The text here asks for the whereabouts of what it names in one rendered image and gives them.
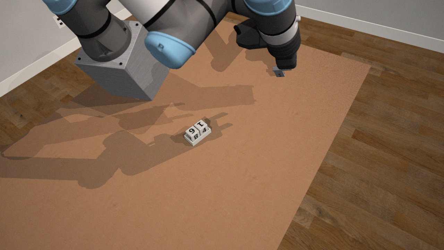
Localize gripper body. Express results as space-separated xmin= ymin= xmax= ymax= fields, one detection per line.
xmin=233 ymin=16 xmax=301 ymax=69

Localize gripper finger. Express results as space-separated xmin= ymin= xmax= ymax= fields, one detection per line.
xmin=272 ymin=66 xmax=292 ymax=77

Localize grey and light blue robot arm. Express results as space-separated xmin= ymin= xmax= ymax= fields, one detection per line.
xmin=42 ymin=0 xmax=296 ymax=69

